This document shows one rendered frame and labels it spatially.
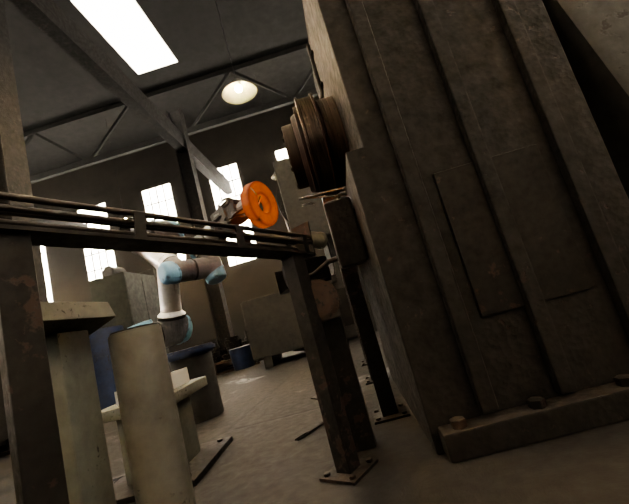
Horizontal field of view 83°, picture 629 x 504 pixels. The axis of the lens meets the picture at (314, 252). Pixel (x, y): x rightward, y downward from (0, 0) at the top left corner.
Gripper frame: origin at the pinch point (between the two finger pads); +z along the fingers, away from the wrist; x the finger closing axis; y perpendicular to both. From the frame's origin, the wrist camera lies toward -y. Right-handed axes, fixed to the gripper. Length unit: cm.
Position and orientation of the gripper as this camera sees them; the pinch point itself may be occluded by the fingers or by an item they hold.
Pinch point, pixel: (258, 199)
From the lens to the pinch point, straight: 121.1
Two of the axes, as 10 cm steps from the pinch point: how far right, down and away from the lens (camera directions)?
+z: 7.3, -5.4, -4.2
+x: 5.0, -0.1, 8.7
